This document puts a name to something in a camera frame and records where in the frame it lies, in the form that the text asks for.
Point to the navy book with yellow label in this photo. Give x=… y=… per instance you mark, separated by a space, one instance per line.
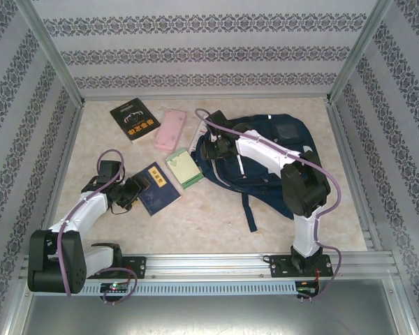
x=160 y=195

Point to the green notebook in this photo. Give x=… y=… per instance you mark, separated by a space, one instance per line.
x=185 y=167

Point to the pink pencil case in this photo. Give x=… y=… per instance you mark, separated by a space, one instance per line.
x=169 y=130

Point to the navy blue backpack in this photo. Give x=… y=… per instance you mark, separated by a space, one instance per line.
x=265 y=167

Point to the black book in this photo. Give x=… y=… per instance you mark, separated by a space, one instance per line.
x=132 y=118

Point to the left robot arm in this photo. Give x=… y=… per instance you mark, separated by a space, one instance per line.
x=56 y=258

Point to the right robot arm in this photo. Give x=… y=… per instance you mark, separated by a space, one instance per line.
x=303 y=188

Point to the left circuit board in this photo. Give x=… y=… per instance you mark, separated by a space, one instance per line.
x=115 y=287

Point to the circuit board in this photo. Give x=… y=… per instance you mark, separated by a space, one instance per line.
x=307 y=288
x=115 y=287

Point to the grey metal sheet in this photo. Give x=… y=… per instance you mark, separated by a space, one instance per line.
x=209 y=317

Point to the right circuit board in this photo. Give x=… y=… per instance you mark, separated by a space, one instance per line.
x=307 y=288

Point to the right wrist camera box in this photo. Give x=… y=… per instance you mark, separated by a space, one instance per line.
x=214 y=137

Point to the aluminium table edge rail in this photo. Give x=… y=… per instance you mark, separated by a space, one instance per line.
x=65 y=157
x=345 y=146
x=195 y=97

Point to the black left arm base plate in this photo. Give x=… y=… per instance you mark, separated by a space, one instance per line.
x=138 y=267

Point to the aluminium mounting rail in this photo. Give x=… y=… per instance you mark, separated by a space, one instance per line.
x=202 y=265

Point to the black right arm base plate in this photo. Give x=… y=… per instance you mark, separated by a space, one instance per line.
x=279 y=267

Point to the aluminium frame post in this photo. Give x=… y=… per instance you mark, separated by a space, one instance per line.
x=52 y=52
x=358 y=52

